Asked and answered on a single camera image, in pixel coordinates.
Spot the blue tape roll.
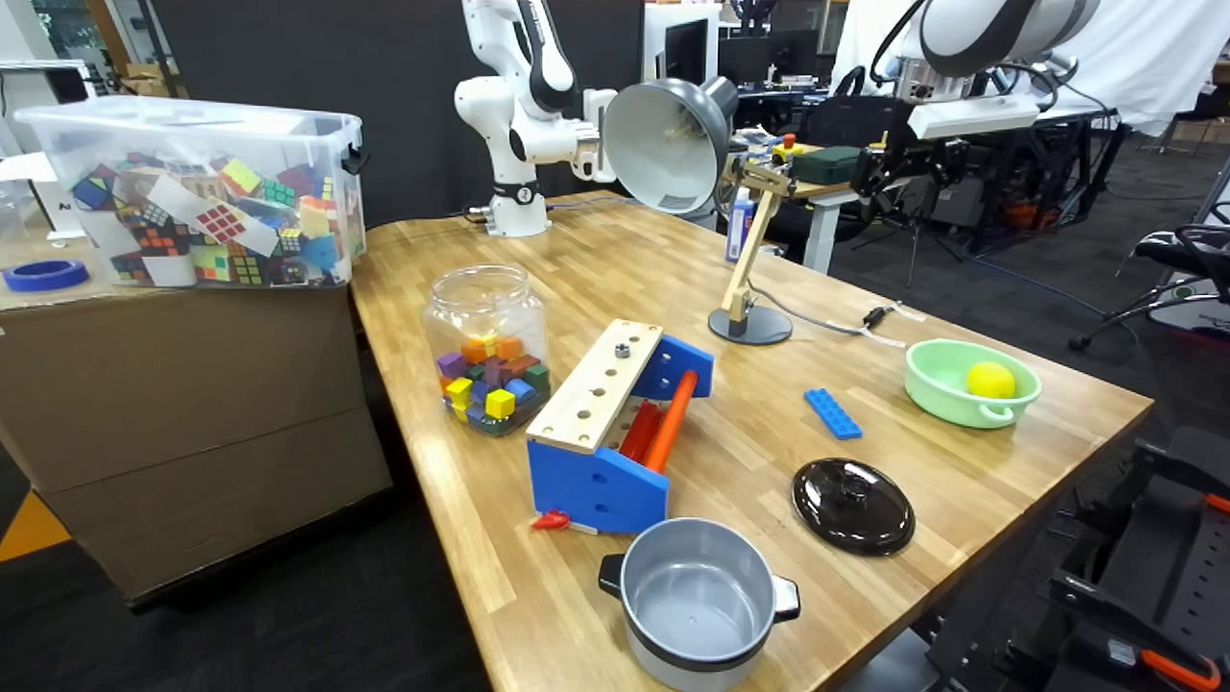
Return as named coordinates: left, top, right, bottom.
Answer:
left=3, top=262, right=90, bottom=292

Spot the mint green bowl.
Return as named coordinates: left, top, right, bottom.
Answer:
left=904, top=338, right=1043, bottom=430

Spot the wooden desk lamp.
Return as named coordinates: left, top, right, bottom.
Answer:
left=605, top=76, right=795, bottom=347

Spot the yellow ball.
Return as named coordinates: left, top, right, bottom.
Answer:
left=964, top=359, right=1018, bottom=400

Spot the black pot lid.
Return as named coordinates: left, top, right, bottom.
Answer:
left=793, top=456, right=914, bottom=557

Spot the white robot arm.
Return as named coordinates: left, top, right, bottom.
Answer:
left=453, top=0, right=615, bottom=239

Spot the blue toy brick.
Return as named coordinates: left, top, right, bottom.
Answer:
left=802, top=389, right=860, bottom=443

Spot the grey cooking pot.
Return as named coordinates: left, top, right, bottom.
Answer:
left=596, top=516, right=802, bottom=692

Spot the clear jar of cubes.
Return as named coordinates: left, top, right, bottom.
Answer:
left=424, top=263, right=550, bottom=434

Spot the beige cabinet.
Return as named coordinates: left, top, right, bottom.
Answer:
left=0, top=275, right=389, bottom=604

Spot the clear plastic storage bin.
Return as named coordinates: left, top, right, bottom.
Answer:
left=20, top=94, right=364, bottom=288

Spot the braided lamp cable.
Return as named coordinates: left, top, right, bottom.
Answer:
left=745, top=281, right=907, bottom=353

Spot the blue wooden toy workbench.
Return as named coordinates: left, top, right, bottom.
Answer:
left=526, top=320, right=713, bottom=535

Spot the red toy peg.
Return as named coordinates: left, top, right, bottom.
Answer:
left=531, top=512, right=573, bottom=531

